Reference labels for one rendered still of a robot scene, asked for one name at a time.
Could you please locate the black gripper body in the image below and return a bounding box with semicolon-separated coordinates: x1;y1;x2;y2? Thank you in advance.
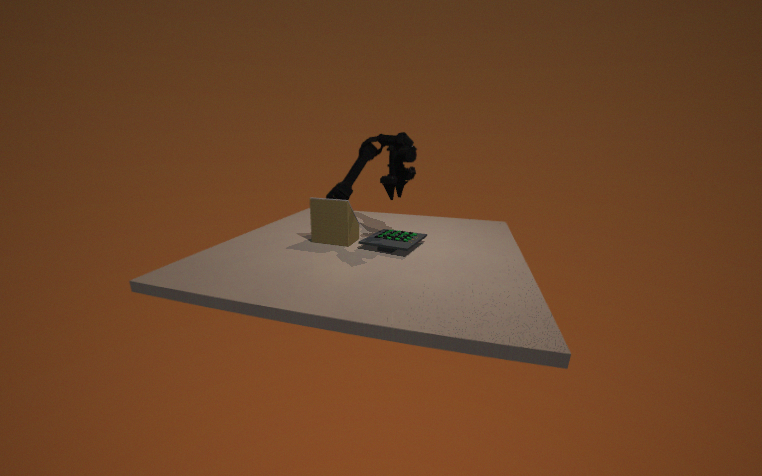
380;161;410;184

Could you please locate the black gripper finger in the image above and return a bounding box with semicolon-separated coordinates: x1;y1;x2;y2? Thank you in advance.
382;183;397;200
395;181;408;197

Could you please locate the grey switch panel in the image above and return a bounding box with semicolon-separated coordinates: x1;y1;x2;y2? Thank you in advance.
358;229;427;253

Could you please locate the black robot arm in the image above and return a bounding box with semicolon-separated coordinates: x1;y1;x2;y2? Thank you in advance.
326;132;417;200

